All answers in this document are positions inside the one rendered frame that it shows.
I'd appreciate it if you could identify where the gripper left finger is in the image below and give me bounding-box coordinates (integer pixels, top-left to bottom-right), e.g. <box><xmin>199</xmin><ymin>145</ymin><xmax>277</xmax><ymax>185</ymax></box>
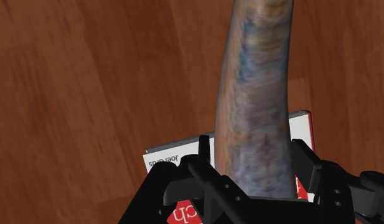
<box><xmin>118</xmin><ymin>134</ymin><xmax>252</xmax><ymax>224</ymax></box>

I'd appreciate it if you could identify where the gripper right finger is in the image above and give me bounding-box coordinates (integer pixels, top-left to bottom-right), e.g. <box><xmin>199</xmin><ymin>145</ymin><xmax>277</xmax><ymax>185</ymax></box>
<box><xmin>291</xmin><ymin>138</ymin><xmax>384</xmax><ymax>224</ymax></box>

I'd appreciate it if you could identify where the white and red book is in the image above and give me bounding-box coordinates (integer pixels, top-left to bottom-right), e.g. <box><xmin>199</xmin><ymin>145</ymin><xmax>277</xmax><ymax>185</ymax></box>
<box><xmin>142</xmin><ymin>109</ymin><xmax>315</xmax><ymax>224</ymax></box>

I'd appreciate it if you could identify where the multicoloured long tapered cylinder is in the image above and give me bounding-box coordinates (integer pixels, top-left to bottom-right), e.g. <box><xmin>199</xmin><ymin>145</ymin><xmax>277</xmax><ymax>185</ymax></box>
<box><xmin>214</xmin><ymin>0</ymin><xmax>299</xmax><ymax>200</ymax></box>

